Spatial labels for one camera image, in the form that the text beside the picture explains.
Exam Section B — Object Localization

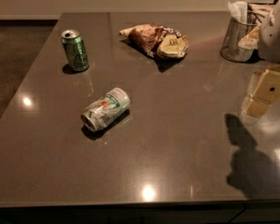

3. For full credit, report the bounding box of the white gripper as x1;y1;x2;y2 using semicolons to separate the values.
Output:
242;6;280;118

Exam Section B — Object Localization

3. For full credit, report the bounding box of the white green 7up can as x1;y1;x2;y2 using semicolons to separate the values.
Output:
81;88;131;133

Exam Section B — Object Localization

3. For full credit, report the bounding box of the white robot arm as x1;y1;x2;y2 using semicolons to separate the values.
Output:
238;0;280;118

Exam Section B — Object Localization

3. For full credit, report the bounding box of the dark green soda can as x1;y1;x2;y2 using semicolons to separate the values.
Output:
62;29;89;72

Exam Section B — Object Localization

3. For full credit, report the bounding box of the metal mesh cup holder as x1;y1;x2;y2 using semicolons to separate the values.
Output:
220;18;259;63

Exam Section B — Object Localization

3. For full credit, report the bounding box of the white napkin in cup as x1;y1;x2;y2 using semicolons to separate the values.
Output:
228;1;247;23

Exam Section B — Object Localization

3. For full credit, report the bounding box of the brown crumpled chip bag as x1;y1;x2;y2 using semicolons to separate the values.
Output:
119;24;189;60

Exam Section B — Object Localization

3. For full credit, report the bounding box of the black wire basket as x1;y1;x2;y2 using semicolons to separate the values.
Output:
247;3;273;24

